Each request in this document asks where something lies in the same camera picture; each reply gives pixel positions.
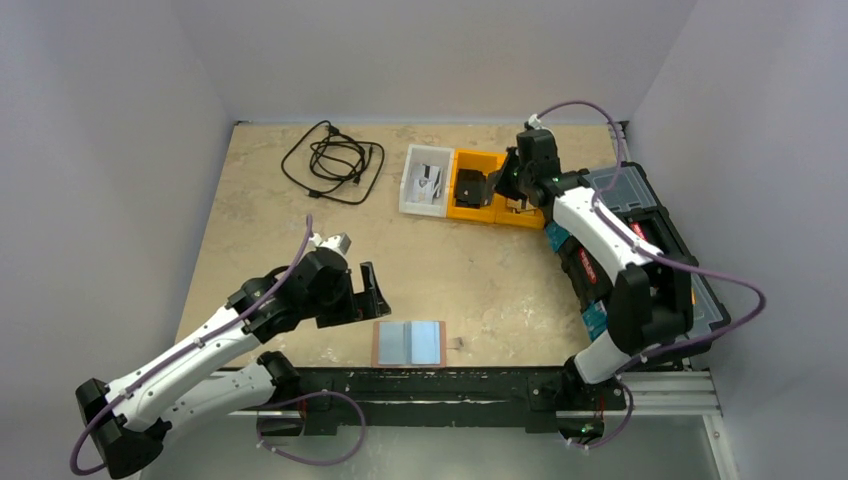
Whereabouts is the pink leather card holder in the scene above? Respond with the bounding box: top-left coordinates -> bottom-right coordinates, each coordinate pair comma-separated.
371,321 -> 448,369

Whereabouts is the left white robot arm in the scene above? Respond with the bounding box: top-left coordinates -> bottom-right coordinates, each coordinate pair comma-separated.
69,246 -> 391,479

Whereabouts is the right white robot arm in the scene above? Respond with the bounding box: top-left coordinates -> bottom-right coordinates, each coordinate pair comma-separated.
487,129 -> 693,407

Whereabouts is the yellow bin with tan cards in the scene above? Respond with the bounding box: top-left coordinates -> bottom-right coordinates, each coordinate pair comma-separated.
493,194 -> 545,230

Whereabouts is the black cards stack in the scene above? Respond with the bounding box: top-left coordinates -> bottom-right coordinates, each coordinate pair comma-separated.
453,169 -> 486,209

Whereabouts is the yellow bin with black cards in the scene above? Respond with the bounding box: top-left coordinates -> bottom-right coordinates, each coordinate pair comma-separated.
446,149 -> 505,224

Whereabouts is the white cards stack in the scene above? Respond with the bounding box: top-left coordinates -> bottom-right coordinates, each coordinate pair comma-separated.
406,163 -> 442,205

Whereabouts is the white plastic bin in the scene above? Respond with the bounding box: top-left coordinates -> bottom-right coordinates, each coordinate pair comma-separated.
398,144 -> 455,218

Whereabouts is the black plastic toolbox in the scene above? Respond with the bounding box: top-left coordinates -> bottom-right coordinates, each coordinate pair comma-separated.
545,162 -> 730,341

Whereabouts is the blue packet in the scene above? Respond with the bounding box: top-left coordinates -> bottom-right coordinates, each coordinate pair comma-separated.
581,300 -> 608,342

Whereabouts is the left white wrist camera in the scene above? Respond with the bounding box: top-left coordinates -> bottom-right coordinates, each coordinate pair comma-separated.
309,232 -> 352,257

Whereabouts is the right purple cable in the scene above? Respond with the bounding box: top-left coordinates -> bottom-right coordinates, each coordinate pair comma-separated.
528,100 -> 768,376

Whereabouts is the purple cable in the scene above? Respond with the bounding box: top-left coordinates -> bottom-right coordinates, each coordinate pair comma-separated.
69,213 -> 315,477
528,100 -> 768,376

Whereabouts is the black coiled cable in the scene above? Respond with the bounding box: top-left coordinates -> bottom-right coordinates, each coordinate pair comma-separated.
280,120 -> 386,207

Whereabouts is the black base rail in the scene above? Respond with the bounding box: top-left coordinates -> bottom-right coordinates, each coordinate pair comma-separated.
254,367 -> 627,437

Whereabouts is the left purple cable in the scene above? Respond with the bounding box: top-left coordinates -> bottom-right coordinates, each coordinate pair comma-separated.
69,213 -> 315,477

